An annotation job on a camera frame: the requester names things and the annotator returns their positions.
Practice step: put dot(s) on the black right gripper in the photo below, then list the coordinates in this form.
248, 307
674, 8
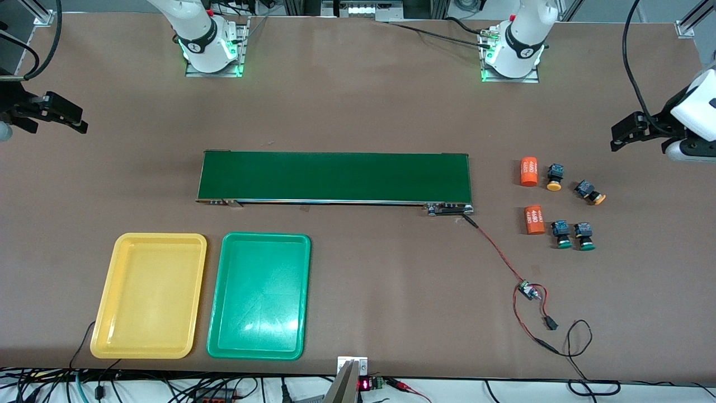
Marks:
12, 102

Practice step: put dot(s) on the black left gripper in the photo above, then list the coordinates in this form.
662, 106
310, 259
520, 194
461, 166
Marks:
655, 124

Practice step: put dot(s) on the yellow mushroom push button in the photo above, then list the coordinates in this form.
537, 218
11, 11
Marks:
587, 190
554, 176

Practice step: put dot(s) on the orange printed cylinder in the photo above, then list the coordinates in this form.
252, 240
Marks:
534, 220
528, 170

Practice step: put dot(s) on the green mushroom push button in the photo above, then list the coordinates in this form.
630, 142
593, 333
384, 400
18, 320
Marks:
584, 234
561, 232

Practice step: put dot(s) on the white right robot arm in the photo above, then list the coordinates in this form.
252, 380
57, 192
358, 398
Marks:
196, 33

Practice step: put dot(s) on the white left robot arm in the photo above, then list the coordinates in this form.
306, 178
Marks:
520, 39

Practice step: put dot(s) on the small speed controller board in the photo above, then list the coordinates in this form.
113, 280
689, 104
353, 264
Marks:
526, 290

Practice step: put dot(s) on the yellow plastic tray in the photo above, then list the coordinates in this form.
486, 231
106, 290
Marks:
148, 296

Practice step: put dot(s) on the green plastic tray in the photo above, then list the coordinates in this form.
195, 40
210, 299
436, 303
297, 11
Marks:
257, 296

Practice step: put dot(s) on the green conveyor belt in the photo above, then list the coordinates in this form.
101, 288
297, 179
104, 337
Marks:
335, 176

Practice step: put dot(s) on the white device with lights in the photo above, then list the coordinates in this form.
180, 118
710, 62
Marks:
363, 10

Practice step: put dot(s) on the orange power strip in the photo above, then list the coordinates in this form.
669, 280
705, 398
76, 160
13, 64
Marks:
215, 397

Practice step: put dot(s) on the red clip lead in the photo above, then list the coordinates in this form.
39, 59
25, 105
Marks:
400, 384

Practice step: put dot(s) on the red digit display module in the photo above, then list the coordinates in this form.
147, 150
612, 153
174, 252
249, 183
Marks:
364, 384

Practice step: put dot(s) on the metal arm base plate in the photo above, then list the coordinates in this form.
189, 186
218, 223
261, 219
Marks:
215, 73
512, 80

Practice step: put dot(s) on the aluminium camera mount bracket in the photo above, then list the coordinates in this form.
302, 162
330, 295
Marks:
349, 386

